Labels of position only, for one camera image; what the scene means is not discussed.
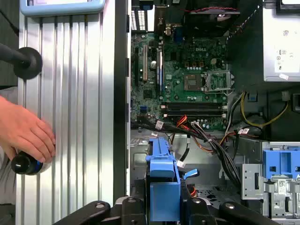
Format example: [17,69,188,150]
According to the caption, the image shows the black wire blue connector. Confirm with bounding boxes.
[173,134,200,180]

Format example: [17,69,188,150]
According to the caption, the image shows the CPU socket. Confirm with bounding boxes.
[183,74,204,92]

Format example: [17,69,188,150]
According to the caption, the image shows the black PC case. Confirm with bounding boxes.
[114,0,300,225]

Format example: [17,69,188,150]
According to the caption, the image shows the black power cable bundle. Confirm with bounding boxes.
[191,121,242,188]

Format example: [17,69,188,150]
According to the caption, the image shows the blue expansion slot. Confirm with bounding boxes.
[156,67,164,92]

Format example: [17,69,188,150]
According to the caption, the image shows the round black tool blue ring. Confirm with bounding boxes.
[11,151,45,175]

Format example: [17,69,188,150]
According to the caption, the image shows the beige expansion slot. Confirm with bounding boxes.
[143,44,149,83]

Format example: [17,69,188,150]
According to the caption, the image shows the grey wire bundle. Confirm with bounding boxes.
[224,92,243,133]

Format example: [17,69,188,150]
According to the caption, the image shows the grey power supply unit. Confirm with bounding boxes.
[262,0,300,82]

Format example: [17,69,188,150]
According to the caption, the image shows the yellow power wire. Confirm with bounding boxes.
[240,90,289,129]

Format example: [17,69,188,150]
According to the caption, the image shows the green motherboard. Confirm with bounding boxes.
[130,32,235,132]

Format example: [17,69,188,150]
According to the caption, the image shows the black cable white label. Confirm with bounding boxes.
[130,121,188,138]
[136,115,208,141]

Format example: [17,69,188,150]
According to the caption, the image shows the black cooling fan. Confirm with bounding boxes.
[184,0,241,30]

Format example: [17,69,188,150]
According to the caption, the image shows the red orange yellow disk wire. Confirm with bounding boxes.
[171,114,197,197]

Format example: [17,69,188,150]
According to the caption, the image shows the silver drive cage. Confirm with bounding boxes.
[241,142,300,218]

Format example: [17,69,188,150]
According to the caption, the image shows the metal socket cover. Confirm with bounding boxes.
[201,69,235,93]

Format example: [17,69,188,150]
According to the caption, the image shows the black graphics card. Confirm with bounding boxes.
[149,48,164,93]

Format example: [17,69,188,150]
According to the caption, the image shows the silver disk bay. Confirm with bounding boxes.
[130,135,175,195]

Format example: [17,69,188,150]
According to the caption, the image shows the wire locking lever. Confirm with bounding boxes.
[203,88,236,96]

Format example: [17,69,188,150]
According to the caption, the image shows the orange yellow power wires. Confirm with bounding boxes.
[194,131,236,153]

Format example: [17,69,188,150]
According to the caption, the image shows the black expansion slot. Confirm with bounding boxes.
[135,47,140,87]

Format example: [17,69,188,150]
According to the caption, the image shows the person's left hand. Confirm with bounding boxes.
[0,95,56,164]

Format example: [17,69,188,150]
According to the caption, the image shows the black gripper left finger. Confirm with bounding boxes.
[52,174,150,225]

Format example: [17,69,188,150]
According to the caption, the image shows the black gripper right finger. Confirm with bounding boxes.
[180,184,279,225]

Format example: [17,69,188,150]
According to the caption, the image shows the hard disk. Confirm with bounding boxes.
[145,137,181,222]

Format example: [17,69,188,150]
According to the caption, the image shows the blue plastic drive bracket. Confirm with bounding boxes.
[262,150,300,182]

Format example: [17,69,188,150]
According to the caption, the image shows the black RAM slot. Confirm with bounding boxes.
[161,113,227,118]
[161,109,227,114]
[161,105,227,110]
[161,101,227,106]

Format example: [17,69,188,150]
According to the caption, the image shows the black stand round foot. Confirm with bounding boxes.
[0,43,43,80]

